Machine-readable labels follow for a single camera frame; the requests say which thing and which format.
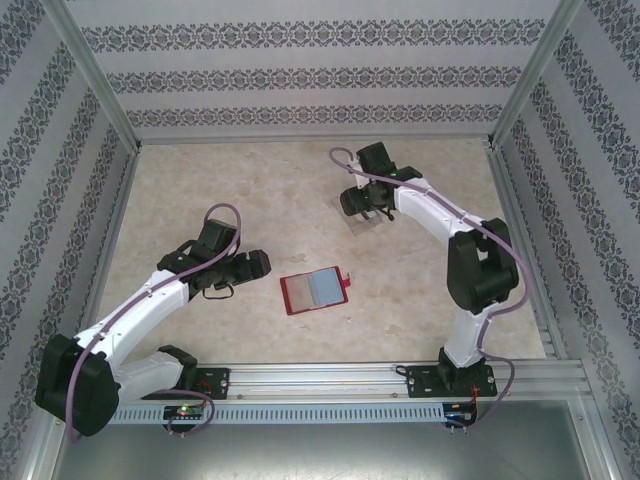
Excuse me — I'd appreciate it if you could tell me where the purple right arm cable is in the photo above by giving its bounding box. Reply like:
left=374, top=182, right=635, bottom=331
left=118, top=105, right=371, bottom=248
left=328, top=145, right=533, bottom=437

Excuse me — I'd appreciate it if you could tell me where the right circuit board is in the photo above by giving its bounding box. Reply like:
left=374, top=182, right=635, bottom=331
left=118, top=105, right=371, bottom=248
left=445, top=403, right=479, bottom=427

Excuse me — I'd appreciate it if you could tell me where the grey metal panel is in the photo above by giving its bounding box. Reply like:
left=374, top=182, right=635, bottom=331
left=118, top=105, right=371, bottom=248
left=49, top=399, right=609, bottom=480

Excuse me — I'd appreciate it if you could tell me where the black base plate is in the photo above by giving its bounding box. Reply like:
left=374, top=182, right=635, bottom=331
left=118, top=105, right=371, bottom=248
left=405, top=364, right=499, bottom=400
left=138, top=367, right=232, bottom=401

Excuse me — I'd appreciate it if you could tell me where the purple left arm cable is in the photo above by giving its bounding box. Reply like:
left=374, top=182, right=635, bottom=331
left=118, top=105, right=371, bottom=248
left=64, top=201, right=246, bottom=444

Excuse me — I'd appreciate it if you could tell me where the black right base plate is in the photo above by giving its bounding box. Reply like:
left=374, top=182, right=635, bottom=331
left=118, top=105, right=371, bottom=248
left=405, top=364, right=499, bottom=400

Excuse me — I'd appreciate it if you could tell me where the aluminium upright frame post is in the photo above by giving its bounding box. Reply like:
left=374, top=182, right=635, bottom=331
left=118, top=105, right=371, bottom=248
left=42, top=0, right=144, bottom=151
left=486, top=0, right=584, bottom=149

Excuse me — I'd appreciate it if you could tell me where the red card holder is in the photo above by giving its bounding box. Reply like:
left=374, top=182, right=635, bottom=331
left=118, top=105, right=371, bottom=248
left=278, top=266, right=355, bottom=318

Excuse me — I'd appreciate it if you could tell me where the slotted grey cable duct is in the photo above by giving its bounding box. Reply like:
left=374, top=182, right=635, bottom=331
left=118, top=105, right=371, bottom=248
left=110, top=403, right=447, bottom=426

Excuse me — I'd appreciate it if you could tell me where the aluminium mounting rail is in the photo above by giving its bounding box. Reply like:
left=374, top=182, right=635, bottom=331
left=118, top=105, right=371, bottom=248
left=112, top=362, right=586, bottom=404

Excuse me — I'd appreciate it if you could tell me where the thin black left gripper cable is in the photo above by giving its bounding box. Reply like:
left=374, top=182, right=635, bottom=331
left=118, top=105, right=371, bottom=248
left=201, top=282, right=235, bottom=302

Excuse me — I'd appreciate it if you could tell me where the left circuit board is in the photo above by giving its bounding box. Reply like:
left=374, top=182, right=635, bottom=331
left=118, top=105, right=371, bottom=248
left=163, top=405, right=206, bottom=421

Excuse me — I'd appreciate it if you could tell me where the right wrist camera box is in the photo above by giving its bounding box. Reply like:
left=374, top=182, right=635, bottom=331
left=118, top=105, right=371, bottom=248
left=348, top=158, right=369, bottom=188

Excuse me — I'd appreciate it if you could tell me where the aluminium side frame rail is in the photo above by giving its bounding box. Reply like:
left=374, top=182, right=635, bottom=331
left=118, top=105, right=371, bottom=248
left=487, top=143, right=569, bottom=359
left=74, top=143, right=144, bottom=351

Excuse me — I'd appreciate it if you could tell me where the blue VIP credit card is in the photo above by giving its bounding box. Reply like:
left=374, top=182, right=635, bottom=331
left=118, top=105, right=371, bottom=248
left=308, top=271, right=348, bottom=308

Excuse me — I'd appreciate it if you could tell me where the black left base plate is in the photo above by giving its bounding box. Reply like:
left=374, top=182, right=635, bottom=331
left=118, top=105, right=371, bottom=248
left=138, top=367, right=232, bottom=401

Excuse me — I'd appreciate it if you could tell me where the circuit board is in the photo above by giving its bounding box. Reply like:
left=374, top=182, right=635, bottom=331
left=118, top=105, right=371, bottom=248
left=163, top=405, right=206, bottom=421
left=445, top=403, right=479, bottom=427

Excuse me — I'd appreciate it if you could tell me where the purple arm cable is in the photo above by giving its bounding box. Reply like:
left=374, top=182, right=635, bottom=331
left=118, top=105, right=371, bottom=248
left=328, top=145, right=533, bottom=437
left=64, top=201, right=246, bottom=444

